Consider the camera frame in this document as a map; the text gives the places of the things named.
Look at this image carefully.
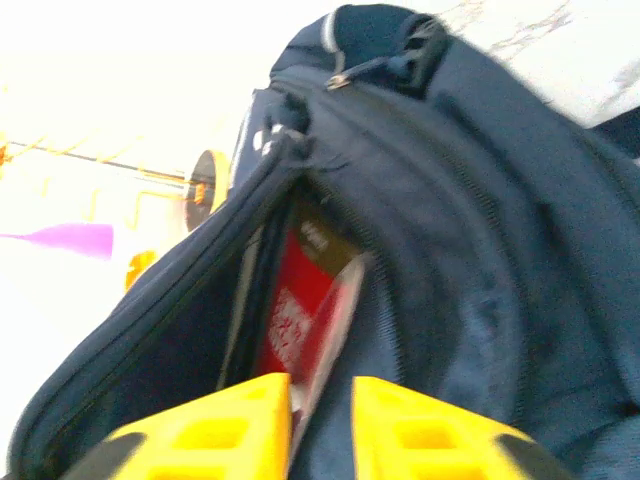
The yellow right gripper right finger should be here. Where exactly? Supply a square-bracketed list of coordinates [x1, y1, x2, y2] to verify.
[352, 375, 576, 480]

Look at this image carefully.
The navy blue backpack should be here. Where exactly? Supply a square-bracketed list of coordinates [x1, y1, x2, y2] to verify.
[7, 2, 640, 480]

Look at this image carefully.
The orange plastic wine glass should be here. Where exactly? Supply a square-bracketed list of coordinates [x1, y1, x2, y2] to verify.
[123, 248, 162, 292]

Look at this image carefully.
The red card package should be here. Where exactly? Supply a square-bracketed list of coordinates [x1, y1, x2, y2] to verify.
[254, 199, 375, 436]

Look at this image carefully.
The pink plastic wine glass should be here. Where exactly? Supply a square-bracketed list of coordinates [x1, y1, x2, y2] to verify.
[0, 222, 116, 261]

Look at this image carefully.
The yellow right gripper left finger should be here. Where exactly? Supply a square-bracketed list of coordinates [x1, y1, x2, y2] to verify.
[64, 372, 294, 480]

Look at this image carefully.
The gold wire glass rack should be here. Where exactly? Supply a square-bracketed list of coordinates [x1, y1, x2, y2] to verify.
[0, 84, 232, 236]

